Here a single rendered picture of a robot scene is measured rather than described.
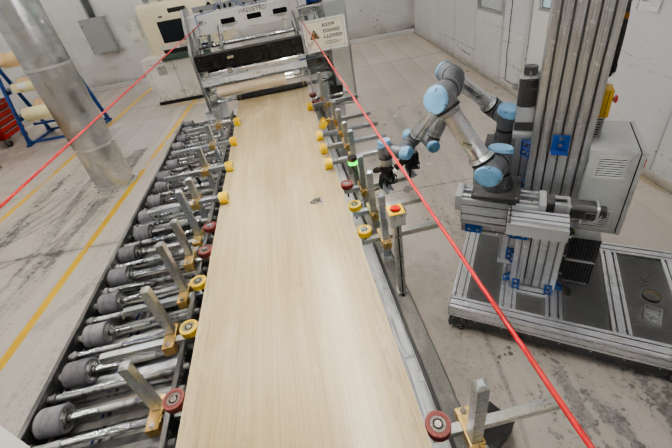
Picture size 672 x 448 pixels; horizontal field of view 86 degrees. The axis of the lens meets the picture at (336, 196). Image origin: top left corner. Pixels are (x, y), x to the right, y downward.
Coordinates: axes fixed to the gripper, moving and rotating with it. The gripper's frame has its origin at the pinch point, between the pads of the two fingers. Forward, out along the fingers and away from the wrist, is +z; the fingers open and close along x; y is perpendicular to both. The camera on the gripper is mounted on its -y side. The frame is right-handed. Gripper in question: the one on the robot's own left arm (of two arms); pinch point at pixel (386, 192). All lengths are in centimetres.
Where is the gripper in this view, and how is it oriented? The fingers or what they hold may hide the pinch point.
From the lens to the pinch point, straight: 221.1
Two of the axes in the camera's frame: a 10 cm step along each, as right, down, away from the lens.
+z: 1.6, 8.2, 5.5
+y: 4.9, 4.2, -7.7
